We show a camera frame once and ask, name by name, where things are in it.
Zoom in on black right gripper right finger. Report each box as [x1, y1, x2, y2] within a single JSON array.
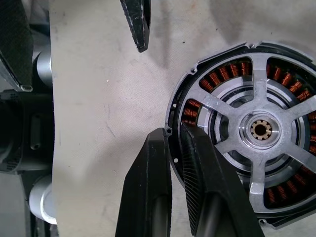
[[179, 122, 266, 237]]

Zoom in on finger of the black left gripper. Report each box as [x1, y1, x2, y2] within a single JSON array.
[[120, 0, 152, 53], [0, 0, 34, 92]]

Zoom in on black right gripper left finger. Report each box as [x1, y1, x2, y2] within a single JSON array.
[[115, 127, 173, 237]]

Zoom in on silver spoked motor cover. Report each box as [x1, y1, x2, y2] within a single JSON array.
[[197, 50, 316, 218]]

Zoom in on small dark object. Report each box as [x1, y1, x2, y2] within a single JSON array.
[[165, 40, 316, 229]]

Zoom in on black robot waist housing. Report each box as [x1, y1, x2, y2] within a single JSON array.
[[0, 49, 58, 237]]

